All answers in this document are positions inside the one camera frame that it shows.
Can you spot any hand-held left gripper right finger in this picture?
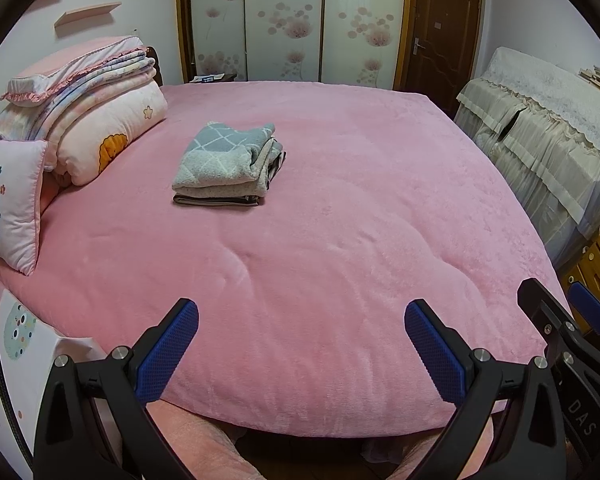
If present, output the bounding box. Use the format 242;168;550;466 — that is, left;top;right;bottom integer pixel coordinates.
404;299;568;480

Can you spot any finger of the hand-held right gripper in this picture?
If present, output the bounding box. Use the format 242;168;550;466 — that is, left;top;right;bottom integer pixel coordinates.
517;277;576;346
567;281;600;336

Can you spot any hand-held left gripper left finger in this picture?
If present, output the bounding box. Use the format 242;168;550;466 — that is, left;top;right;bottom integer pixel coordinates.
32;298;200;480

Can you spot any diamond pattern knit sweater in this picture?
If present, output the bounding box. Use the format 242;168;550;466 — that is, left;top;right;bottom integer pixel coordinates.
172;121;283;198

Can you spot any person's right leg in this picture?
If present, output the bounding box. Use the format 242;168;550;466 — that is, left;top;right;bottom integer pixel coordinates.
395;417;496;480

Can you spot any person's leg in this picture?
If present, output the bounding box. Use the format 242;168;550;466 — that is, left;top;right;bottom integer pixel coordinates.
145;400;263;480
395;417;496;480

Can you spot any person's left leg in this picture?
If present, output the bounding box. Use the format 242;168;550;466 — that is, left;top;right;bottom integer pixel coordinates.
145;400;263;480

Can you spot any white cartoon print bag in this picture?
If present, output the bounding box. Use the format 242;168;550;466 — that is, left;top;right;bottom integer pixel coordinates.
0;260;111;480

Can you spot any pink fleece bed blanket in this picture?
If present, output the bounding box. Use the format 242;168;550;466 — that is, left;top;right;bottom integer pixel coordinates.
0;81;576;433

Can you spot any striped folded garment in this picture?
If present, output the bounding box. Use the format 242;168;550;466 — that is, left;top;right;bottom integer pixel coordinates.
172;145;288;207

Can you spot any small white cartoon cushion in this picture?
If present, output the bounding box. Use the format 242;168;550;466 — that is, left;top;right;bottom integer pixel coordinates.
0;139;49;277

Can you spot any white lace cover cloth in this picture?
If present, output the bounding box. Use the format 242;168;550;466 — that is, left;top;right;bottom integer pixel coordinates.
480;46;600;181

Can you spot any rolled white cartoon quilt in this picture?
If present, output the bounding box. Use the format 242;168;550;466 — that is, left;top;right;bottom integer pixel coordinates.
42;81;169;187

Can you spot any folded pastel striped blanket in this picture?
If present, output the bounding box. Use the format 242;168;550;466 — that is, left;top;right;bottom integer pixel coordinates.
0;57;157;143

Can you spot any brown wooden door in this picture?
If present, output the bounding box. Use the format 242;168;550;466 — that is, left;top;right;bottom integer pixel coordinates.
395;0;483;118

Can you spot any wooden headboard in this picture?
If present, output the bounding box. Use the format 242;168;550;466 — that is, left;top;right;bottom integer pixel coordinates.
147;46;165;87

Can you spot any pink frilled pillow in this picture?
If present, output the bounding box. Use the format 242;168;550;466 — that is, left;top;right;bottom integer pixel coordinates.
0;35;151;107

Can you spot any floral sliding door wardrobe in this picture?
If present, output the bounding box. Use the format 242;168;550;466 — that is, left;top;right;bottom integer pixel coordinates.
175;0;411;88

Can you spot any black cable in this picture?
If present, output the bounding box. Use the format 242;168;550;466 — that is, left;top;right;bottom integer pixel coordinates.
0;280;33;468

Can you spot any pink wall shelf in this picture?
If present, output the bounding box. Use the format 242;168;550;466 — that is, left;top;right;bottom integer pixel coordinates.
54;2;122;28

